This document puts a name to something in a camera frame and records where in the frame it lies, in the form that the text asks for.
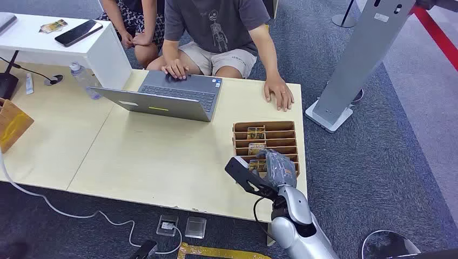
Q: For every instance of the floor socket with plug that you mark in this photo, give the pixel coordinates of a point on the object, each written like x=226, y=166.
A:
x=167, y=226

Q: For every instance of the white desk shelf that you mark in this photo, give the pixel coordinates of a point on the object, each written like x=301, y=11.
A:
x=43, y=44

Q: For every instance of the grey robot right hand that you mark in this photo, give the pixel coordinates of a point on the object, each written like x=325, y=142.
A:
x=281, y=169

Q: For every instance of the metal stanchion post base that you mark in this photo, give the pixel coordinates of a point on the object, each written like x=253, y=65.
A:
x=343, y=19

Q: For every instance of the metal floor socket plate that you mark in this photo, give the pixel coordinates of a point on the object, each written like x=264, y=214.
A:
x=195, y=227

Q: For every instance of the person's left hand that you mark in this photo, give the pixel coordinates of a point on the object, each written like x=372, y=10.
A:
x=279, y=91

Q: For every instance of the clasped person's left hand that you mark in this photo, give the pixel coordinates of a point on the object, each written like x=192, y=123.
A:
x=142, y=39

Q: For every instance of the round metal chair base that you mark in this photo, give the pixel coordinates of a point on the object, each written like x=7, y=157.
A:
x=390, y=246

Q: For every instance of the person in grey shirt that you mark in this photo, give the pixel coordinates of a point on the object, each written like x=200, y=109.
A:
x=214, y=21

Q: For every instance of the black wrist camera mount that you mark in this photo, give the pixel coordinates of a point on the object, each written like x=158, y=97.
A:
x=240, y=172

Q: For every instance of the yellow floor tape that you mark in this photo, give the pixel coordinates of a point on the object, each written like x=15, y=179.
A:
x=214, y=252

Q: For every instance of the small white tube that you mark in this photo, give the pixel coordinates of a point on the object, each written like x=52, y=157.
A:
x=29, y=84

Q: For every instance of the stack of printed cards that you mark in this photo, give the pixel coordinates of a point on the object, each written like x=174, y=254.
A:
x=53, y=26

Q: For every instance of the grey closed device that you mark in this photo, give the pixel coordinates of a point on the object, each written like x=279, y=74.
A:
x=5, y=20

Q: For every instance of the yellow printed card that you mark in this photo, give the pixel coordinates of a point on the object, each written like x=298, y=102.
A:
x=256, y=133
x=256, y=148
x=257, y=166

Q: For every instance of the black smartphone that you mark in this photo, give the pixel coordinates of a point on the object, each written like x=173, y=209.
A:
x=78, y=33

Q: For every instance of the clasped person's right hand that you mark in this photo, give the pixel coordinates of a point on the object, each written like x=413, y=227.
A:
x=126, y=40

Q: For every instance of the red floor stripe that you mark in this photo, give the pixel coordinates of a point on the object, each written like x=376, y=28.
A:
x=438, y=35

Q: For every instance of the person's left forearm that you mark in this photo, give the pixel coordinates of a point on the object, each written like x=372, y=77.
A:
x=265, y=50

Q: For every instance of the pale table leg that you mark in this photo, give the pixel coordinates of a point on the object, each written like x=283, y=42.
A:
x=270, y=234

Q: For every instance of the grey kiosk stand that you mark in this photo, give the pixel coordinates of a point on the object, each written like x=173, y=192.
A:
x=357, y=57

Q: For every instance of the black power adapter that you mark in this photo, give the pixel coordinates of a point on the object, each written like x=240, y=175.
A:
x=145, y=249

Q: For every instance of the person's right hand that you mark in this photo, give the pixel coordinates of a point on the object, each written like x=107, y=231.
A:
x=176, y=68

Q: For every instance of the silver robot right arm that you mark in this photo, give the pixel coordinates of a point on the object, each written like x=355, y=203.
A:
x=297, y=209

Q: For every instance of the person in patterned clothing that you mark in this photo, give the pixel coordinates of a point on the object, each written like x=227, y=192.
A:
x=137, y=21

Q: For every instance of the clear plastic water bottle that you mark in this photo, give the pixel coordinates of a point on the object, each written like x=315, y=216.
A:
x=84, y=79

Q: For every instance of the brown cardboard card holder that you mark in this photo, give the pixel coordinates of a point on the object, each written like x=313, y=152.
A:
x=277, y=136

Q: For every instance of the grey laptop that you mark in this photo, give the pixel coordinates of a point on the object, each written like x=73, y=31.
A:
x=168, y=103

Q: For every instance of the person's right forearm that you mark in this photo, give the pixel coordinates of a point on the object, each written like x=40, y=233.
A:
x=170, y=50

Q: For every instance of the black monitor stand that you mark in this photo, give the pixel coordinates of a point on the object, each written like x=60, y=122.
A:
x=6, y=84

